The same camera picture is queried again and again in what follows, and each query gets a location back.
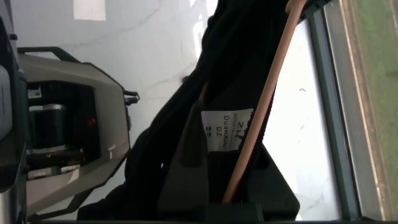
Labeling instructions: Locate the window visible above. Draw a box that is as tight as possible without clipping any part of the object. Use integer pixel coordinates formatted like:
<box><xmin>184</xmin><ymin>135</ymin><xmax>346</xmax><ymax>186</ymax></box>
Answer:
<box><xmin>303</xmin><ymin>0</ymin><xmax>398</xmax><ymax>222</ymax></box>

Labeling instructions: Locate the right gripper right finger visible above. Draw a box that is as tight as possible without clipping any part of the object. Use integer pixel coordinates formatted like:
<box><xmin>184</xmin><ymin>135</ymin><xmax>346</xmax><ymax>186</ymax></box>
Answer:
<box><xmin>245</xmin><ymin>144</ymin><xmax>301</xmax><ymax>222</ymax></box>

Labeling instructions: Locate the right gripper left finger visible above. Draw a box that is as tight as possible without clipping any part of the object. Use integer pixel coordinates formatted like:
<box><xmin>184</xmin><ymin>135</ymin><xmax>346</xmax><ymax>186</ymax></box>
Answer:
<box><xmin>157</xmin><ymin>100</ymin><xmax>210</xmax><ymax>222</ymax></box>

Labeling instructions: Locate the pink clothes hanger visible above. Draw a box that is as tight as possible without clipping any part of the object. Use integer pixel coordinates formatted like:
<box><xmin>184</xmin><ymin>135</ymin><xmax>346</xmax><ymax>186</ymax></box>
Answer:
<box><xmin>198</xmin><ymin>0</ymin><xmax>308</xmax><ymax>205</ymax></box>

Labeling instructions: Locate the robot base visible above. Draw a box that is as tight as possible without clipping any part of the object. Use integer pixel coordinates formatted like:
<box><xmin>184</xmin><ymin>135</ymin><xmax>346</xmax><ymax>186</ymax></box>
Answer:
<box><xmin>0</xmin><ymin>0</ymin><xmax>141</xmax><ymax>222</ymax></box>

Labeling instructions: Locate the black garment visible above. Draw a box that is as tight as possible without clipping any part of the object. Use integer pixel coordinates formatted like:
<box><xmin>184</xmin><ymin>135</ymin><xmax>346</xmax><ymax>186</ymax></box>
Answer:
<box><xmin>76</xmin><ymin>0</ymin><xmax>332</xmax><ymax>222</ymax></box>

